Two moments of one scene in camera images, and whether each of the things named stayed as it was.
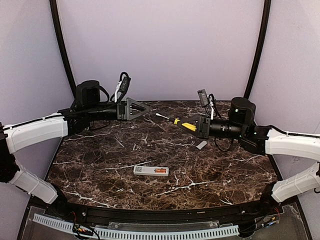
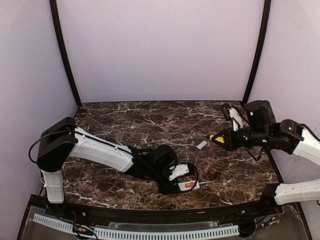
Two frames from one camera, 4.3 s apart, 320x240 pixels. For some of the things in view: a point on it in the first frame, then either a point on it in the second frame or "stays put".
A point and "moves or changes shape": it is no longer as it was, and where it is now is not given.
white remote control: [150, 171] moves or changes shape
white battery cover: [201, 145] stays put
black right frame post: [267, 4] stays put
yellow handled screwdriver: [176, 121] → [218, 138]
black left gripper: [121, 111] → [165, 187]
